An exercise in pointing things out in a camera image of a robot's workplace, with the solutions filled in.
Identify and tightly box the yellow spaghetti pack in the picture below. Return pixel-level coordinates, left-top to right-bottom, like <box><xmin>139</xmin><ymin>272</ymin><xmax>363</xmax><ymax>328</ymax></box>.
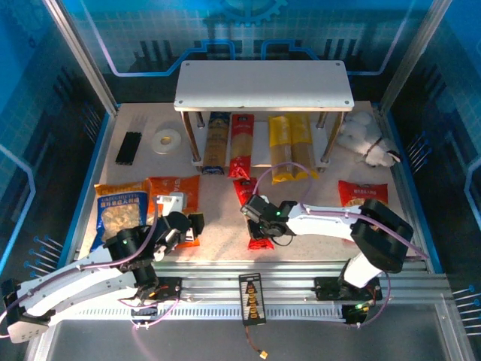
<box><xmin>288</xmin><ymin>112</ymin><xmax>320</xmax><ymax>181</ymax></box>
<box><xmin>268</xmin><ymin>115</ymin><xmax>298</xmax><ymax>186</ymax></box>

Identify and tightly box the black aluminium profile bar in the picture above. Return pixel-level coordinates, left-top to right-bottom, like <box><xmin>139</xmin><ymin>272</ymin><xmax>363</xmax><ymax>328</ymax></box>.
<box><xmin>114</xmin><ymin>131</ymin><xmax>143</xmax><ymax>165</ymax></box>

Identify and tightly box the white two-tier shelf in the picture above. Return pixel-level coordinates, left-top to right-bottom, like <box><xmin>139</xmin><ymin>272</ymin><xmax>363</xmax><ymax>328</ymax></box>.
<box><xmin>174</xmin><ymin>59</ymin><xmax>355</xmax><ymax>168</ymax></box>

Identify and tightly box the red macaroni bag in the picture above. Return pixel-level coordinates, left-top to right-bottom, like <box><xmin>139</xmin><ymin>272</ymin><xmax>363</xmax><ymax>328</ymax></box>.
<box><xmin>337</xmin><ymin>179</ymin><xmax>389</xmax><ymax>242</ymax></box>

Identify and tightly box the red pendant cable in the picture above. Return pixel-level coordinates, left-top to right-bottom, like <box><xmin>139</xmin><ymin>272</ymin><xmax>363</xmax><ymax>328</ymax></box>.
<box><xmin>245</xmin><ymin>324</ymin><xmax>270</xmax><ymax>360</ymax></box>

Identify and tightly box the blue spaghetti pack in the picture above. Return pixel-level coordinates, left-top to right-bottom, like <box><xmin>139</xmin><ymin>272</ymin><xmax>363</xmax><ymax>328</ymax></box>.
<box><xmin>201</xmin><ymin>111</ymin><xmax>231</xmax><ymax>176</ymax></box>

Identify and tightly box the white slotted cable duct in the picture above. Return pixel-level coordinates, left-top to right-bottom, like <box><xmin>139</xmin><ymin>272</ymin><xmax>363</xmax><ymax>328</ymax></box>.
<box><xmin>56</xmin><ymin>304</ymin><xmax>347</xmax><ymax>321</ymax></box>

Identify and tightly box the orange pasta bag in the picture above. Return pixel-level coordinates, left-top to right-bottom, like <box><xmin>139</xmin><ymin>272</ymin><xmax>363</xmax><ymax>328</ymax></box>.
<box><xmin>147</xmin><ymin>174</ymin><xmax>201</xmax><ymax>250</ymax></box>

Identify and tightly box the red spaghetti pack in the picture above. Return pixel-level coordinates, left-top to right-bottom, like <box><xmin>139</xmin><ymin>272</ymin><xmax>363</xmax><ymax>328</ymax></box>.
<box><xmin>228</xmin><ymin>114</ymin><xmax>256</xmax><ymax>179</ymax></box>
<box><xmin>232</xmin><ymin>177</ymin><xmax>276</xmax><ymax>251</ymax></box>

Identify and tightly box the black yellow control pendant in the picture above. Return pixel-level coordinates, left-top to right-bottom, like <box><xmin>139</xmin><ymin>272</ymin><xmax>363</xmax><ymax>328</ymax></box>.
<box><xmin>238</xmin><ymin>273</ymin><xmax>268</xmax><ymax>326</ymax></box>

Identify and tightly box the blue orecchiette pasta bag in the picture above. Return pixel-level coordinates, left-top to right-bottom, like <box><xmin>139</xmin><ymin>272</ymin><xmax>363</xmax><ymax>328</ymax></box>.
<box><xmin>91</xmin><ymin>180</ymin><xmax>152</xmax><ymax>253</ymax></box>

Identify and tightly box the aluminium mounting rail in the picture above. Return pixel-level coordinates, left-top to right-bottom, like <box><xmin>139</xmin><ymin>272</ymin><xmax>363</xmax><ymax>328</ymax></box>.
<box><xmin>44</xmin><ymin>259</ymin><xmax>448</xmax><ymax>304</ymax></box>

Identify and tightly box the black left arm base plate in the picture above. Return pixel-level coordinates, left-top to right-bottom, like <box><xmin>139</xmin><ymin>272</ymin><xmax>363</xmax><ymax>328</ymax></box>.
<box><xmin>113</xmin><ymin>276</ymin><xmax>184</xmax><ymax>302</ymax></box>

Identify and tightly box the white tape roll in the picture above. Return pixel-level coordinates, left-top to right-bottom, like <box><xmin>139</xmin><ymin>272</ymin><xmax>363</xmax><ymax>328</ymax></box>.
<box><xmin>152</xmin><ymin>128</ymin><xmax>183</xmax><ymax>155</ymax></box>

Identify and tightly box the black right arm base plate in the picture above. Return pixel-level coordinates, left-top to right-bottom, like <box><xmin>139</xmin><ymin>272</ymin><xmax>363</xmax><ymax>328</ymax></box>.
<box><xmin>313</xmin><ymin>276</ymin><xmax>383</xmax><ymax>302</ymax></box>

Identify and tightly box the white plush toy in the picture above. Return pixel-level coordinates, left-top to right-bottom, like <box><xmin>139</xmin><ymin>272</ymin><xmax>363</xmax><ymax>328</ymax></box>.
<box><xmin>335</xmin><ymin>111</ymin><xmax>401</xmax><ymax>168</ymax></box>

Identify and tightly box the aluminium frame post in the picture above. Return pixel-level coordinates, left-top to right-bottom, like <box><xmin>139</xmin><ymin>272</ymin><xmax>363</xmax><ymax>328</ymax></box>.
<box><xmin>377</xmin><ymin>0</ymin><xmax>451</xmax><ymax>114</ymax></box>
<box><xmin>41</xmin><ymin>0</ymin><xmax>120</xmax><ymax>116</ymax></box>

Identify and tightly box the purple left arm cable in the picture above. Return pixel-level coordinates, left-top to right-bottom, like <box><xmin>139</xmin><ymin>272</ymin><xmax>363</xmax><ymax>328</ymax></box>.
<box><xmin>0</xmin><ymin>195</ymin><xmax>188</xmax><ymax>332</ymax></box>

